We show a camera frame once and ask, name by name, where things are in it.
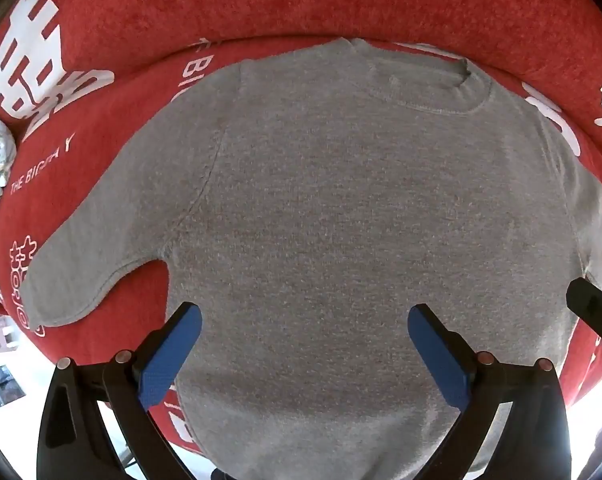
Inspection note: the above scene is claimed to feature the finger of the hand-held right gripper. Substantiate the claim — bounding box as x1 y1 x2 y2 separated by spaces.
565 277 602 361

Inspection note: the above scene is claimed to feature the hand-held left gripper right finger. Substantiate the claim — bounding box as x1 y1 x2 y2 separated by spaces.
407 303 572 480

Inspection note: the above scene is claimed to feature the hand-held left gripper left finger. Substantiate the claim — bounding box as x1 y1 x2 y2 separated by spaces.
37 302 204 480

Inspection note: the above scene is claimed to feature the grey knit sweater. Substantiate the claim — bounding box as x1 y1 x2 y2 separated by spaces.
20 37 602 480

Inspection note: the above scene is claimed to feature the red blanket with white print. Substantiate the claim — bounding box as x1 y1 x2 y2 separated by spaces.
0 0 602 461

